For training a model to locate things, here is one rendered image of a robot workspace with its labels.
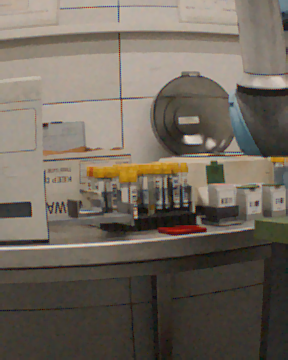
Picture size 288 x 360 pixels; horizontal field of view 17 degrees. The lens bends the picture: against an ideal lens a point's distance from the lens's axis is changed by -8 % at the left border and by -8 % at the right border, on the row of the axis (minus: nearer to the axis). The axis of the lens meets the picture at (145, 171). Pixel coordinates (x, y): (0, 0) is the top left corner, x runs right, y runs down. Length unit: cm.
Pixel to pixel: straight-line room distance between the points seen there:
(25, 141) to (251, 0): 49
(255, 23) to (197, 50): 99
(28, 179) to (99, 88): 77
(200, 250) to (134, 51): 82
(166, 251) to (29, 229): 25
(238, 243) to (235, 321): 84
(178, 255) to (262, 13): 51
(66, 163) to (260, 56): 62
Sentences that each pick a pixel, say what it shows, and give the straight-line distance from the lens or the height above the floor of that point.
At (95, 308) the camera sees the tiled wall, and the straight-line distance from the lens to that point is 248.
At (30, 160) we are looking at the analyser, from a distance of 173.
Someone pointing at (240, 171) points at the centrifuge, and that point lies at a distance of 220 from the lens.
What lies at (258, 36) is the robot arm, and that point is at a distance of 159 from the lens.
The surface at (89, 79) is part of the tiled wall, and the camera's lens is 245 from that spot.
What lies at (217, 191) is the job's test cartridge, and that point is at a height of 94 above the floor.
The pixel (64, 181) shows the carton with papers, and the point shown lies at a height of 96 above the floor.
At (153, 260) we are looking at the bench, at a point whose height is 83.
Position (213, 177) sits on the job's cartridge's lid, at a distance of 196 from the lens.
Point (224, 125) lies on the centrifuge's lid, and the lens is 250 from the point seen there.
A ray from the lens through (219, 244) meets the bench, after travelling 183.
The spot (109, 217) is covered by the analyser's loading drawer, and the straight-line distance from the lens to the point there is 179.
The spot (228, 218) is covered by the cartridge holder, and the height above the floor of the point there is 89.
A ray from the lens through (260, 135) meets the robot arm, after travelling 161.
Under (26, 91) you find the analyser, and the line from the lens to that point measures 172.
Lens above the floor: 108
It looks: 3 degrees down
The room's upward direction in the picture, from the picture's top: 3 degrees counter-clockwise
